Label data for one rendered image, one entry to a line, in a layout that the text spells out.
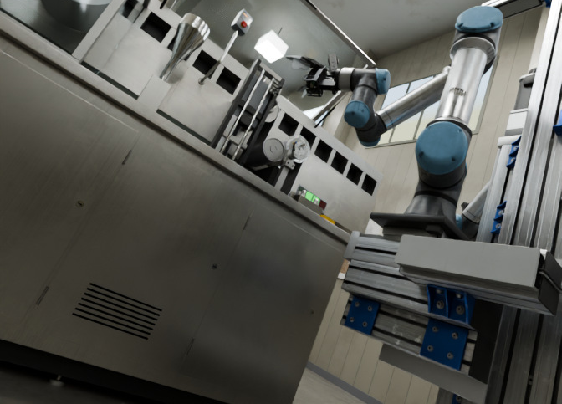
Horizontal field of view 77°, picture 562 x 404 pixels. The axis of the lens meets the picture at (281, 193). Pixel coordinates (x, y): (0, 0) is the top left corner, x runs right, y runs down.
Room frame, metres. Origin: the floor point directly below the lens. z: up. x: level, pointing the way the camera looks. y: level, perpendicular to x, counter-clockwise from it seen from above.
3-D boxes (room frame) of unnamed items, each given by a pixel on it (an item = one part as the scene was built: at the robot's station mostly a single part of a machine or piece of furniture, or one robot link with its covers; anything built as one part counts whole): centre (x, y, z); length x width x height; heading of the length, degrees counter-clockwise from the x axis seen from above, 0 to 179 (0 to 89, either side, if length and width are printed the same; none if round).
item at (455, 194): (0.91, -0.41, 0.98); 0.13 x 0.12 x 0.14; 149
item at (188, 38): (1.47, 0.71, 1.18); 0.14 x 0.14 x 0.57
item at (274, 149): (1.75, 0.17, 1.17); 0.26 x 0.12 x 0.12; 26
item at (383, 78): (0.94, -0.12, 1.21); 0.11 x 0.08 x 0.09; 59
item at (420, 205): (0.91, -0.41, 0.87); 0.15 x 0.15 x 0.10
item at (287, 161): (1.64, 0.03, 1.05); 0.06 x 0.05 x 0.31; 26
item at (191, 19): (1.47, 0.71, 1.50); 0.14 x 0.14 x 0.06
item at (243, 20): (1.48, 0.52, 1.66); 0.07 x 0.07 x 0.10; 36
